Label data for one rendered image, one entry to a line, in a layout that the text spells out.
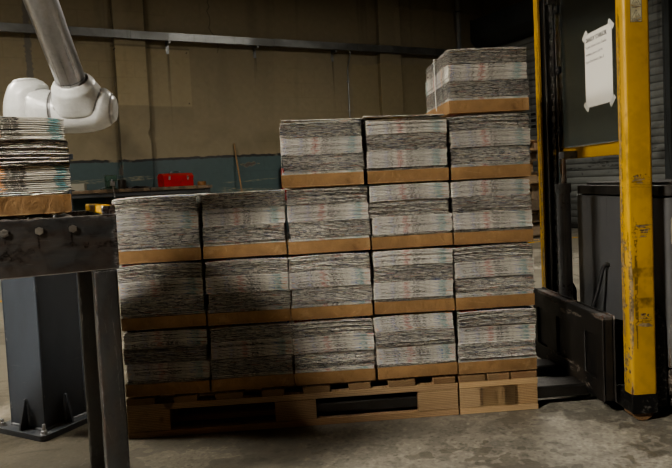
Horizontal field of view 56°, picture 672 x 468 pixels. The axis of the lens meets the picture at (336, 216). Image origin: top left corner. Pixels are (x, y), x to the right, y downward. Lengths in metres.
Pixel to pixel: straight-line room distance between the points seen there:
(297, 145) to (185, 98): 7.00
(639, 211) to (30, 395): 2.20
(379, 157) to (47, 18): 1.15
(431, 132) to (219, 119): 7.13
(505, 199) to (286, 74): 7.57
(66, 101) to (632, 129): 1.90
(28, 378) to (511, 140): 1.91
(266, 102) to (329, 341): 7.44
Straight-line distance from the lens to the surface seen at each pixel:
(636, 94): 2.30
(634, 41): 2.32
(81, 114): 2.42
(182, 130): 9.07
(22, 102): 2.51
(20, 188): 1.61
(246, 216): 2.19
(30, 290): 2.48
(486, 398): 2.41
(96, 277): 1.48
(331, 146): 2.19
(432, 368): 2.32
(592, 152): 2.66
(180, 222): 2.21
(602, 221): 2.77
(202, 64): 9.28
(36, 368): 2.53
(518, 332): 2.39
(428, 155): 2.23
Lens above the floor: 0.85
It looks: 3 degrees down
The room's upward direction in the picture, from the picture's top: 3 degrees counter-clockwise
